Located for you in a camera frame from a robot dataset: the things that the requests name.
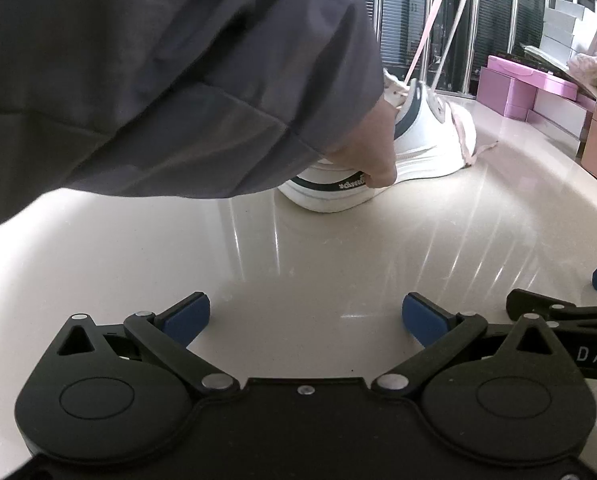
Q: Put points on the person's left forearm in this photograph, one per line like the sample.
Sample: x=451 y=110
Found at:
x=153 y=85

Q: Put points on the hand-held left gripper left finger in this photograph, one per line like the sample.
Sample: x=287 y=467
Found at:
x=188 y=317

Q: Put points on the white long box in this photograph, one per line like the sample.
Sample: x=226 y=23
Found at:
x=560 y=115

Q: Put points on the dark window with blinds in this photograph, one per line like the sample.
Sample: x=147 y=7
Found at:
x=493 y=10

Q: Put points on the stack of white boxes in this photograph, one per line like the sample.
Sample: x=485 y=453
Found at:
x=568 y=30

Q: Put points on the flat patterned packet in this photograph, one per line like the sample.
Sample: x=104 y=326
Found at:
x=548 y=57

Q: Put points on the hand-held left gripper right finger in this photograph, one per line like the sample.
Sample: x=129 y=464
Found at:
x=426 y=320

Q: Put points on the pink flat box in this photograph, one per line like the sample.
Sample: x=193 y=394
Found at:
x=528 y=80

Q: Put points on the pink square box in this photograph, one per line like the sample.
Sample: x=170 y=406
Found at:
x=503 y=100

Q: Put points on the steel window guard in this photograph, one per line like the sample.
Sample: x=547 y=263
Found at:
x=471 y=35

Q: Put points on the pink shoelace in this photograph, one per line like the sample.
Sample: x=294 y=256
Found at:
x=480 y=152

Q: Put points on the white sneaker shoe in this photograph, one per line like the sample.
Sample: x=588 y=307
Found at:
x=428 y=145

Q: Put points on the person's left hand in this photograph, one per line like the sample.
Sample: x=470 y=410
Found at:
x=373 y=150

